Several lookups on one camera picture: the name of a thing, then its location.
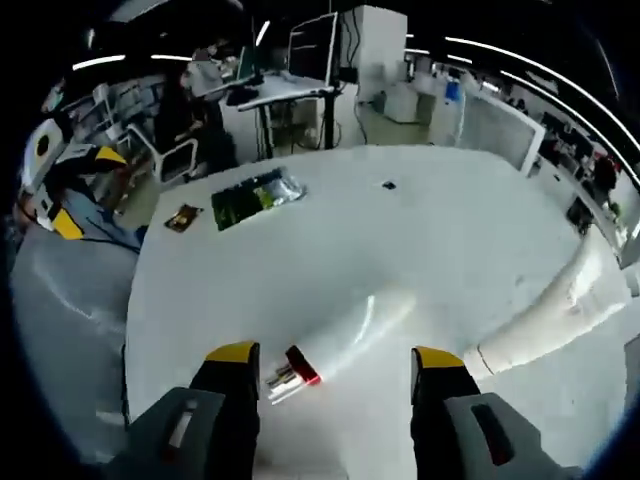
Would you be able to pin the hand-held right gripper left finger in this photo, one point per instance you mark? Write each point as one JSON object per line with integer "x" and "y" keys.
{"x": 220, "y": 400}

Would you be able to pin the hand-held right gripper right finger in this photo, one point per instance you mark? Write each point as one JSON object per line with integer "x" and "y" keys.
{"x": 440, "y": 400}

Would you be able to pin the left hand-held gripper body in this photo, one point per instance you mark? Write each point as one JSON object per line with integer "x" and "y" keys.
{"x": 40, "y": 170}

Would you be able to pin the white skincare bottle red collar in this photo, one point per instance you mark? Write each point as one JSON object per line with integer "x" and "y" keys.
{"x": 302, "y": 365}

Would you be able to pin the white skincare tube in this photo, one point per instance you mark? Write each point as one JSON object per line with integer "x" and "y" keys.
{"x": 540, "y": 330}

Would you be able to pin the green and white packet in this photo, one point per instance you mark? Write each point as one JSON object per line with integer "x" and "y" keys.
{"x": 235, "y": 210}

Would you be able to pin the person's blue trousers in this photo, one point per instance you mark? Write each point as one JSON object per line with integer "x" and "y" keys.
{"x": 95, "y": 215}

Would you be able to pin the white office chair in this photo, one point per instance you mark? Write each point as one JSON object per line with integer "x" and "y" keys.
{"x": 175, "y": 160}

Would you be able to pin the gold foil packet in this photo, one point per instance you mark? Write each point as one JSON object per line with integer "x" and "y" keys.
{"x": 183, "y": 218}

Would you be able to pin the white standing desk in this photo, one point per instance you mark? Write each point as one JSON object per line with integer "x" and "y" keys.
{"x": 285, "y": 92}

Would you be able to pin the black computer monitor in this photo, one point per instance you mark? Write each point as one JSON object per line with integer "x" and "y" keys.
{"x": 312, "y": 50}

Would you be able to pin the white framed partition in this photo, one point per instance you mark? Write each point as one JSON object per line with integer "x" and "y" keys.
{"x": 500, "y": 130}

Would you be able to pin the blue box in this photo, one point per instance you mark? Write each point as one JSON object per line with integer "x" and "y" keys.
{"x": 453, "y": 90}

